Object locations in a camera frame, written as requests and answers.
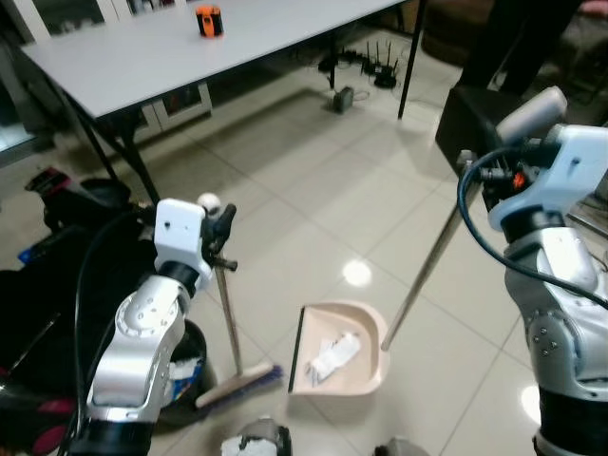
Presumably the black wifi router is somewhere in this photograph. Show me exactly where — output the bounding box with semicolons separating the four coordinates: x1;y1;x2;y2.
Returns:
361;40;400;90

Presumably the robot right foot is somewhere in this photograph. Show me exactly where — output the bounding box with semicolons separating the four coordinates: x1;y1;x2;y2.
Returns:
374;436;428;456

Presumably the black pink bag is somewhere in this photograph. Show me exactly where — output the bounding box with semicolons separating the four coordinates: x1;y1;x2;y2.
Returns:
0;228;124;456

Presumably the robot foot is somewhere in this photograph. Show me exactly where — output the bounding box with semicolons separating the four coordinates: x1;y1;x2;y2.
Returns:
220;418;292;456
374;436;428;456

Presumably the black box speaker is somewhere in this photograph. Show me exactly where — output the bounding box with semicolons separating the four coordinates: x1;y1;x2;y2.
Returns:
435;85;522;178

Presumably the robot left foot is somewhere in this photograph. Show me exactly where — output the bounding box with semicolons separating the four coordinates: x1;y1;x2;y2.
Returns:
220;418;292;456

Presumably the black trash bin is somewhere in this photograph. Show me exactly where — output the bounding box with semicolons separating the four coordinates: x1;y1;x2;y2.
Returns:
157;318;210;426

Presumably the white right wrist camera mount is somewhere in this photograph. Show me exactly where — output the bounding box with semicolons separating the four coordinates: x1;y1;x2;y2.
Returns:
489;123;608;231

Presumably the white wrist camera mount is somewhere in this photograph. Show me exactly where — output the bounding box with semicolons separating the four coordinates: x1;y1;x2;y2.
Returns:
152;198;212;286
489;123;608;231

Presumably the black red bag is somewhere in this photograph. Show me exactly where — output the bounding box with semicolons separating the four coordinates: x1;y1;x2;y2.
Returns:
24;166;153;235

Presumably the crumpled white paper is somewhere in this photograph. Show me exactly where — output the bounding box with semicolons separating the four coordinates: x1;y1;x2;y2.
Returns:
304;332;362;385

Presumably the beige long-handled dustpan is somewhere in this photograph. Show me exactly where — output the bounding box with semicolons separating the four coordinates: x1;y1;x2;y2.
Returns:
288;87;569;396

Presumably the person in black trousers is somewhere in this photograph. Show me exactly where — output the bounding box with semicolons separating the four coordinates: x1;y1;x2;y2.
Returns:
459;0;582;96

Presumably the broom with purple bristles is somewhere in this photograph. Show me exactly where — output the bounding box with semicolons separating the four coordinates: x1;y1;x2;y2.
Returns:
195;192;285;411

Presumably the white paper trash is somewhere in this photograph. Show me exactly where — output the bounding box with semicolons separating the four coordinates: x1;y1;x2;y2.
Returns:
169;356;202;402

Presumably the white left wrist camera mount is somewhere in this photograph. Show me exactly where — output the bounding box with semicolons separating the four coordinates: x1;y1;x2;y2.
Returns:
152;198;212;286

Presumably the grey power adapter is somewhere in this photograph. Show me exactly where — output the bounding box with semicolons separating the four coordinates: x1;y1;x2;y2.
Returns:
332;87;355;114

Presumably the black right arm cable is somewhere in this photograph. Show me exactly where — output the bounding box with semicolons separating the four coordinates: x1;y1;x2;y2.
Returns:
456;147;608;311

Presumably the dark brown sofa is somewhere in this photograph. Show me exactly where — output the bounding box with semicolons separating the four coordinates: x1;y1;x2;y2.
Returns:
422;0;608;69

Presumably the grey folding table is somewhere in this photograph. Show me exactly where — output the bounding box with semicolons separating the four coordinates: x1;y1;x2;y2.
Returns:
19;0;428;205

